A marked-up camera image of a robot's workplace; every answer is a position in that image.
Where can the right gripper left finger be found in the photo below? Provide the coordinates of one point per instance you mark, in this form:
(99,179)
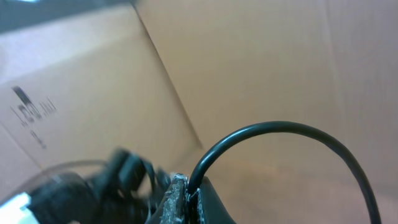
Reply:
(173,207)

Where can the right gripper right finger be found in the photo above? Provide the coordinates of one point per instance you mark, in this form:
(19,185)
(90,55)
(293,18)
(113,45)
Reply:
(210,209)

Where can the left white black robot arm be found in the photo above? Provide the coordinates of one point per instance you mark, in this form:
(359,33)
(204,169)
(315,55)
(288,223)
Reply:
(124,189)

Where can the cardboard box wall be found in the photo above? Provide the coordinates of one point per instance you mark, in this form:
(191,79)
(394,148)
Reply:
(168,79)

